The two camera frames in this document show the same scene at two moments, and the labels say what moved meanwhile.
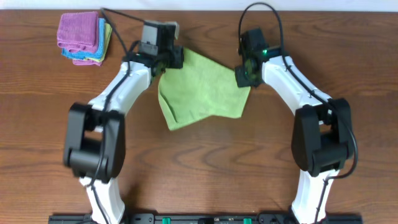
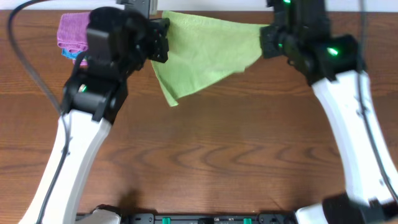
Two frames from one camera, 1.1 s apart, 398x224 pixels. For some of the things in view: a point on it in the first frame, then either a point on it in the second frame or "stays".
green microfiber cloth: x=201 y=89 to x=203 y=51
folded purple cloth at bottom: x=86 y=62 stays
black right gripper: x=244 y=78 to x=268 y=42
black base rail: x=206 y=218 stays
